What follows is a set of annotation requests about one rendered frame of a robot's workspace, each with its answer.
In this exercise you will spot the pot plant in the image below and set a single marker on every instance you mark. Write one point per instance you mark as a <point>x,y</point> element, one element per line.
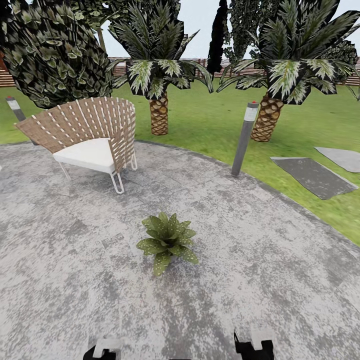
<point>168,237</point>

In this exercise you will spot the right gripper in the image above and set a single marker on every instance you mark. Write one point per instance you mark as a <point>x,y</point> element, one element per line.
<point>247,352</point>

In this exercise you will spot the garden chair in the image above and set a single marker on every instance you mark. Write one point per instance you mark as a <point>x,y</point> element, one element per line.
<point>95,133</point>

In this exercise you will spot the bush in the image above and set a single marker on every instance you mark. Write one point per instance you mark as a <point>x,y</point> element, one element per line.
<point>53,57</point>
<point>344,51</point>
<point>290,44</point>
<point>155,43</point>

